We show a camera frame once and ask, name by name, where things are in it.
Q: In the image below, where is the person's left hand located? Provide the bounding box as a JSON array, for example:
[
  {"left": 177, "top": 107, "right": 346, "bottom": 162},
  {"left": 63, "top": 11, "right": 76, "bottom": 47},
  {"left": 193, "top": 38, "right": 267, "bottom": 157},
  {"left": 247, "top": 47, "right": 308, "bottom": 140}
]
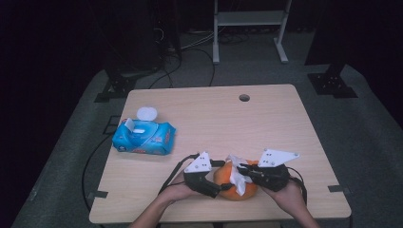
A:
[{"left": 163, "top": 172, "right": 204, "bottom": 204}]

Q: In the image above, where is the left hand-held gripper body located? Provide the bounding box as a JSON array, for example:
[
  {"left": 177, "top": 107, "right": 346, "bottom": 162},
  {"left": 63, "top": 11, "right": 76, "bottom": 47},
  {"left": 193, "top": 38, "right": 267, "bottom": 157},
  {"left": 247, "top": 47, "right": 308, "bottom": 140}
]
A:
[{"left": 182, "top": 151, "right": 223, "bottom": 200}]

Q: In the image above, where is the person's right hand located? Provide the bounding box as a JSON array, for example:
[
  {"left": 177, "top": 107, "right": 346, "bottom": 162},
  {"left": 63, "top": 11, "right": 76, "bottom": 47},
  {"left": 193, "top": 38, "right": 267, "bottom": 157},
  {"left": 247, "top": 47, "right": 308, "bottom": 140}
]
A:
[{"left": 262, "top": 182, "right": 305, "bottom": 212}]

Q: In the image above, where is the long black floor cable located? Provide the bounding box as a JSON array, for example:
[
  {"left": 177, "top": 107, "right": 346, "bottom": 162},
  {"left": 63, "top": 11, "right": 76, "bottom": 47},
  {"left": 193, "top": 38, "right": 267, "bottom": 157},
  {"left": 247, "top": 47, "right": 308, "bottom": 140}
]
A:
[{"left": 81, "top": 134, "right": 116, "bottom": 213}]

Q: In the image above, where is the white metal stand frame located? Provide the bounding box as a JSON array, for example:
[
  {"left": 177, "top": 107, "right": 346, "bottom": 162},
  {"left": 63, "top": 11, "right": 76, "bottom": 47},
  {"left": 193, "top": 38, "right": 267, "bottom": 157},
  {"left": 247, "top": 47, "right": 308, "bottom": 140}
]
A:
[{"left": 212, "top": 0, "right": 294, "bottom": 66}]

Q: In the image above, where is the black stand base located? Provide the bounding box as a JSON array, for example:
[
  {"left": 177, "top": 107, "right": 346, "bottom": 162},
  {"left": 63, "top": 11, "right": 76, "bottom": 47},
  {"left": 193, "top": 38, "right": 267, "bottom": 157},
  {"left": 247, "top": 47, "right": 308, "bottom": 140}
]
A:
[
  {"left": 93, "top": 63, "right": 166, "bottom": 104},
  {"left": 305, "top": 61, "right": 359, "bottom": 100}
]

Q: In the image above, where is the orange plush toy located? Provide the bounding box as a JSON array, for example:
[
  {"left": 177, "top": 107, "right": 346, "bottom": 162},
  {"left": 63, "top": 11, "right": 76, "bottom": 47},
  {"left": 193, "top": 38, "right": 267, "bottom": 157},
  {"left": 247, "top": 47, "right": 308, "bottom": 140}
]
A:
[{"left": 213, "top": 159, "right": 259, "bottom": 201}]

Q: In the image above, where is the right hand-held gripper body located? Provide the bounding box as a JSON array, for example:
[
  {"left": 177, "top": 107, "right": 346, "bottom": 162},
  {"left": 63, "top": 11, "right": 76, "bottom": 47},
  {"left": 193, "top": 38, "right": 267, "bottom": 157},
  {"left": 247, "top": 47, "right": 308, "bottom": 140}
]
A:
[{"left": 253, "top": 148, "right": 300, "bottom": 193}]

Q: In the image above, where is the right hand-held gripper cable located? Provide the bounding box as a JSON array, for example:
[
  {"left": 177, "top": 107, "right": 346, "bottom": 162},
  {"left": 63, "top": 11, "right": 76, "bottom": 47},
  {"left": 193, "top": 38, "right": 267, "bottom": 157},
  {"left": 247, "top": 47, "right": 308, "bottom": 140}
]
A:
[{"left": 286, "top": 165, "right": 309, "bottom": 206}]

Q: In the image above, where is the blue wet wipe pack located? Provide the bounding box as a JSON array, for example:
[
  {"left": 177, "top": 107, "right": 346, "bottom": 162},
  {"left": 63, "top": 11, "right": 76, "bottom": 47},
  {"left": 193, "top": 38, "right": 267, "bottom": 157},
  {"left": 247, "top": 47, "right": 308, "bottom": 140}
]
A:
[{"left": 111, "top": 106, "right": 177, "bottom": 156}]

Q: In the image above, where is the grey cable bundle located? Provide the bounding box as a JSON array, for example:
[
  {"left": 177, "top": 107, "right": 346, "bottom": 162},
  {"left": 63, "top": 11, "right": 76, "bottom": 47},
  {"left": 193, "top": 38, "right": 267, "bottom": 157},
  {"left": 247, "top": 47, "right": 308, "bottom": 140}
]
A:
[{"left": 182, "top": 29, "right": 221, "bottom": 51}]

